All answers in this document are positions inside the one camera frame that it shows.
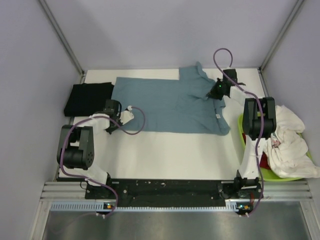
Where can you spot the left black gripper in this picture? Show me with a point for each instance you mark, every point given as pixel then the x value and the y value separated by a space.
pixel 109 130

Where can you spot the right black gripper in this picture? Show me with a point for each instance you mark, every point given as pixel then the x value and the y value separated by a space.
pixel 212 94

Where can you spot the blue t-shirt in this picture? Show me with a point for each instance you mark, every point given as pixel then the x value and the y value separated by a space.
pixel 173 106

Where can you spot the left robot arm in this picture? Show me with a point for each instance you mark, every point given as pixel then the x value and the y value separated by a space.
pixel 76 154

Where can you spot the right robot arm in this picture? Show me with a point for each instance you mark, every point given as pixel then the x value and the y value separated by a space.
pixel 258 123

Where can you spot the folded black t-shirt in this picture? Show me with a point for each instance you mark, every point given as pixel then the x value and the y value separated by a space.
pixel 87 98

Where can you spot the red t-shirt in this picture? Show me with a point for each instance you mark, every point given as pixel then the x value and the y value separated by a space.
pixel 264 162

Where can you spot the white t-shirt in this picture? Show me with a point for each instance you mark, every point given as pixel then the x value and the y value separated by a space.
pixel 286 150

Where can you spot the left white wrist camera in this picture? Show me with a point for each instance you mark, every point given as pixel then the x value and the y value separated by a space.
pixel 126 115

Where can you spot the left aluminium frame post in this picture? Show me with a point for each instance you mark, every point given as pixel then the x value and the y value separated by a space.
pixel 60 35

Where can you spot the aluminium frame post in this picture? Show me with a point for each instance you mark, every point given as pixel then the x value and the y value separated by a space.
pixel 60 35
pixel 297 7

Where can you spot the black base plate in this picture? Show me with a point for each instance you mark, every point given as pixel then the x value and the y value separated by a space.
pixel 170 193

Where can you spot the right aluminium frame post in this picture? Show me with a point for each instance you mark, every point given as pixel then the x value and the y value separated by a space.
pixel 297 7

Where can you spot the grey slotted cable duct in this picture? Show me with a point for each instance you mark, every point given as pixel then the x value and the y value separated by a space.
pixel 60 206

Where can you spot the aluminium front rail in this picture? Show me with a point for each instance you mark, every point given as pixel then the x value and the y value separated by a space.
pixel 289 191

